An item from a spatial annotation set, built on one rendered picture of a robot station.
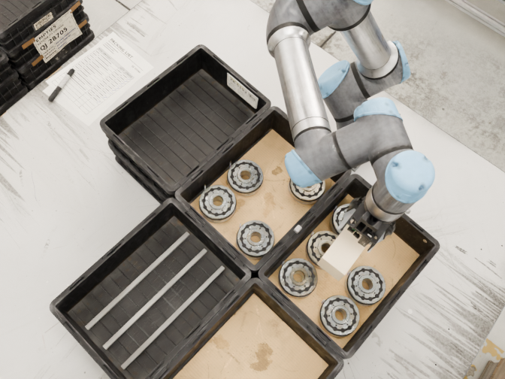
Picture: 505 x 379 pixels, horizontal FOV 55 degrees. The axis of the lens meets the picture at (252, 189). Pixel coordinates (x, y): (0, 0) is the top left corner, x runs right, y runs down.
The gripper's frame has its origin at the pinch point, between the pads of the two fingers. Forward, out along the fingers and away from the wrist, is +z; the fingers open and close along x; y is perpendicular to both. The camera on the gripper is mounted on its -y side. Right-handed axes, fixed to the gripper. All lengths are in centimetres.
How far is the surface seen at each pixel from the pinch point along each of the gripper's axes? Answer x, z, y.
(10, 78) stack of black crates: -147, 72, 9
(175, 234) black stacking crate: -38, 26, 24
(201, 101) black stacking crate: -61, 26, -13
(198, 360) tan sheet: -12, 26, 44
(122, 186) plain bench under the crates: -64, 39, 20
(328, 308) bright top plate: 6.1, 22.9, 13.8
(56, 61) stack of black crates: -147, 82, -12
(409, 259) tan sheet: 16.3, 25.9, -12.7
